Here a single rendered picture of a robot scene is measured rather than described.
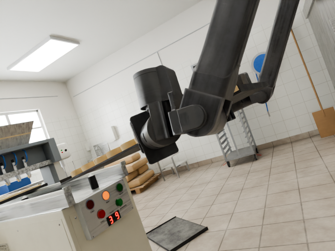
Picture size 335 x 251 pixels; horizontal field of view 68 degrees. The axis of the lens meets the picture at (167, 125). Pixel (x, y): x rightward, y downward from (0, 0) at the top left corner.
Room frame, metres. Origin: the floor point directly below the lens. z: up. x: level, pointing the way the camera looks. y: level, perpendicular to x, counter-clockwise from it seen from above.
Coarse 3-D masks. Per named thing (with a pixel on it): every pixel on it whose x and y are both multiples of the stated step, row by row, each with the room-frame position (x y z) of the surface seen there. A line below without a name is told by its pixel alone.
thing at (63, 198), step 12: (60, 192) 0.83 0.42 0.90; (12, 204) 1.02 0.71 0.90; (24, 204) 0.97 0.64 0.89; (36, 204) 0.93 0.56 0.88; (48, 204) 0.89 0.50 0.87; (60, 204) 0.85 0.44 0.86; (72, 204) 0.84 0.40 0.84; (0, 216) 1.10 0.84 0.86; (12, 216) 1.04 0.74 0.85; (24, 216) 0.99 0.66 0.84
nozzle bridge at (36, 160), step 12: (24, 144) 1.48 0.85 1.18; (36, 144) 1.54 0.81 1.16; (48, 144) 1.61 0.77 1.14; (0, 156) 1.43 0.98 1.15; (12, 156) 1.49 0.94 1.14; (24, 156) 1.54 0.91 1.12; (36, 156) 1.60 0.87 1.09; (48, 156) 1.63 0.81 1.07; (60, 156) 1.64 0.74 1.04; (12, 168) 1.47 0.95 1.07; (24, 168) 1.47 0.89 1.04; (36, 168) 1.56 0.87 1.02; (48, 168) 1.68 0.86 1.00; (0, 180) 1.35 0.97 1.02; (48, 180) 1.70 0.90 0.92
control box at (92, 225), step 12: (120, 180) 1.05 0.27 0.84; (96, 192) 0.94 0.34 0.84; (108, 192) 0.97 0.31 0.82; (120, 192) 1.03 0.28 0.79; (84, 204) 0.88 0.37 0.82; (96, 204) 0.92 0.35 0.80; (108, 204) 0.96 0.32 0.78; (132, 204) 1.06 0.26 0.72; (84, 216) 0.86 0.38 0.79; (96, 216) 0.90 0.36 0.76; (108, 216) 0.94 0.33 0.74; (120, 216) 0.99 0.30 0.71; (84, 228) 0.87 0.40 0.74; (96, 228) 0.89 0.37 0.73
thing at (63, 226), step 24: (72, 192) 1.20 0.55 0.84; (48, 216) 0.88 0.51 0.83; (72, 216) 0.86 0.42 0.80; (0, 240) 1.11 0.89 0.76; (24, 240) 1.00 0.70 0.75; (48, 240) 0.91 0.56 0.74; (72, 240) 0.84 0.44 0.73; (96, 240) 0.91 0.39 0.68; (120, 240) 0.99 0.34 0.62; (144, 240) 1.10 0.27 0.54
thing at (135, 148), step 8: (240, 88) 0.45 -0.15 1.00; (248, 88) 0.51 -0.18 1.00; (256, 88) 0.58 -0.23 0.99; (240, 96) 0.59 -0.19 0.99; (136, 144) 0.58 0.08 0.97; (120, 152) 0.61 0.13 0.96; (128, 152) 0.73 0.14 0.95; (112, 160) 0.75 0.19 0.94; (96, 168) 0.77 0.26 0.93; (80, 176) 0.80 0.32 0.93
